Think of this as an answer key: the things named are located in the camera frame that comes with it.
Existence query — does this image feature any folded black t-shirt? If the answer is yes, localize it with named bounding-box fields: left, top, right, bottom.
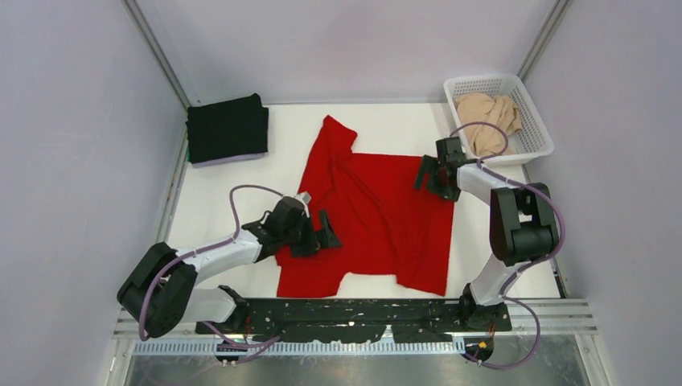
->
left=186, top=93, right=269, bottom=163

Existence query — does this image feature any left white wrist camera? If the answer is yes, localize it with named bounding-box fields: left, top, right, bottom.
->
left=295, top=191, right=311, bottom=205

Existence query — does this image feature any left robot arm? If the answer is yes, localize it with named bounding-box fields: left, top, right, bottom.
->
left=117, top=193, right=343, bottom=340

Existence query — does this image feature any white plastic basket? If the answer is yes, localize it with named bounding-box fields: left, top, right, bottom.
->
left=443, top=74, right=554, bottom=166

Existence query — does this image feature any beige t-shirt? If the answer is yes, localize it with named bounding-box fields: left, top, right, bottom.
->
left=454, top=92, right=522, bottom=157

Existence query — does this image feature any aluminium frame rail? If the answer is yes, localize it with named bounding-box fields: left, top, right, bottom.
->
left=113, top=299, right=598, bottom=340

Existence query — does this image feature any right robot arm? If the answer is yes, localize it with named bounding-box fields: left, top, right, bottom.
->
left=414, top=138, right=560, bottom=331

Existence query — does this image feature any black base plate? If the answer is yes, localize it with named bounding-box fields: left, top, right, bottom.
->
left=214, top=298, right=512, bottom=343

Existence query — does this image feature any white slotted cable duct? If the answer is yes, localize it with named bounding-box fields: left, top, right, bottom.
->
left=132, top=338, right=466, bottom=356

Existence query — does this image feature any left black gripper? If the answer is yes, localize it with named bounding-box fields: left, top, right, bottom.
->
left=281, top=210, right=340, bottom=259

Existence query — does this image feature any red t-shirt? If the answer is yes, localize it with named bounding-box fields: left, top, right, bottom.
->
left=276, top=116, right=455, bottom=298

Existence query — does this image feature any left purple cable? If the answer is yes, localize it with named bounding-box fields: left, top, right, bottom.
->
left=137, top=184, right=286, bottom=364

